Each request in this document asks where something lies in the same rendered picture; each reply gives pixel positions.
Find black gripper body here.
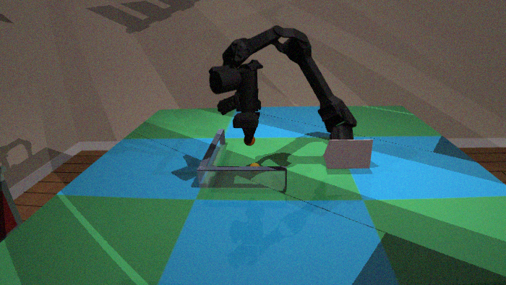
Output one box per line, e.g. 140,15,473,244
233,87,261,128

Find low clear l-shaped wall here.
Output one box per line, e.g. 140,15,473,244
197,130,286,190

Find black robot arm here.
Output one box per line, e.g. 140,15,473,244
209,25,357,140

